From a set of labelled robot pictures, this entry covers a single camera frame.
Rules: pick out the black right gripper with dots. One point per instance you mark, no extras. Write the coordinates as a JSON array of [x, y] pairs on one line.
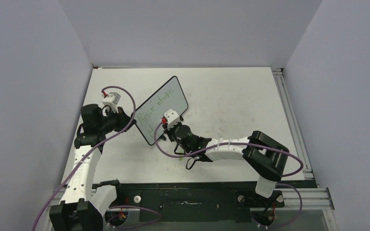
[[168, 132]]

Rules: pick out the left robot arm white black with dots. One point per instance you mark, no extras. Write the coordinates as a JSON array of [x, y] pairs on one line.
[[79, 208]]

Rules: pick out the black framed small whiteboard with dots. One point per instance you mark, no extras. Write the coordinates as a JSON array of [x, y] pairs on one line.
[[149, 114]]

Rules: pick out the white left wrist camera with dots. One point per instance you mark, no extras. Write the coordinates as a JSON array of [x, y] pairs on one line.
[[111, 100]]

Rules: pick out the aluminium front frame rail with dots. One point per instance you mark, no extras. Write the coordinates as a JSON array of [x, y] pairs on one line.
[[312, 199]]

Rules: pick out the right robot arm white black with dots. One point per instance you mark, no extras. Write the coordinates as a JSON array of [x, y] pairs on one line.
[[265, 155]]

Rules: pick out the aluminium rail right side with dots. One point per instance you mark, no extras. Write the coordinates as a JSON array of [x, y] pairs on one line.
[[293, 123]]

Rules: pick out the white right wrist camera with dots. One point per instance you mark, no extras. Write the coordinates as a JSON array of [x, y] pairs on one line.
[[170, 119]]

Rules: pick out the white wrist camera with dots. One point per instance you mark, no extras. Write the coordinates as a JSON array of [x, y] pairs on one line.
[[111, 100], [170, 119]]

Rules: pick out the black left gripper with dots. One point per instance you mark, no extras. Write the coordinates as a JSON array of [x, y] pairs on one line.
[[123, 119]]

